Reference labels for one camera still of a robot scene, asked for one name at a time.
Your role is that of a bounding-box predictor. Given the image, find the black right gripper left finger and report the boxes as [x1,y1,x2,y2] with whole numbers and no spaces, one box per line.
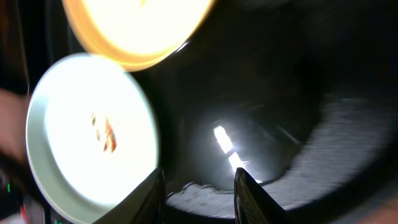
[131,167,165,224]

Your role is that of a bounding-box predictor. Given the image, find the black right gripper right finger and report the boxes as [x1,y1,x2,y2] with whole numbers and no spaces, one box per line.
[234,167,294,224]

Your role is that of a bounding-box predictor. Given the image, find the light green plate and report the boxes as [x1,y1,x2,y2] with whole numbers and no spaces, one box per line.
[91,169,161,224]
[25,53,160,223]

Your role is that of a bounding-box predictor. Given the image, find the light green front plate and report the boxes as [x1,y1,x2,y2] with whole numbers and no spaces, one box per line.
[25,53,160,223]

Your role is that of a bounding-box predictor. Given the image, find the round black tray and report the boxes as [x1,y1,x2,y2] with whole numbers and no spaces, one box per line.
[135,1,397,223]

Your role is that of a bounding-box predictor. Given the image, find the black rectangular tray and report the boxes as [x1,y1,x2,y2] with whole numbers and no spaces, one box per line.
[1,0,85,95]

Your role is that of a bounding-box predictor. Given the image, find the yellow plate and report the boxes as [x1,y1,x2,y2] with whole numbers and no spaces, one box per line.
[62,0,216,72]

